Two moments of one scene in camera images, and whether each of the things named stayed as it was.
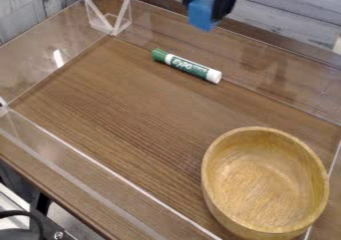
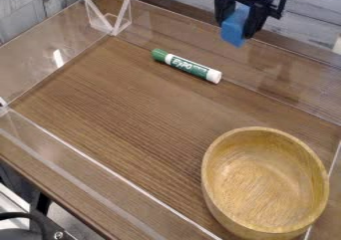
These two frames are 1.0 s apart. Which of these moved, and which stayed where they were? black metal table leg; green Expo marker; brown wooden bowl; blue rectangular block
Moved: blue rectangular block
Stayed: green Expo marker; black metal table leg; brown wooden bowl
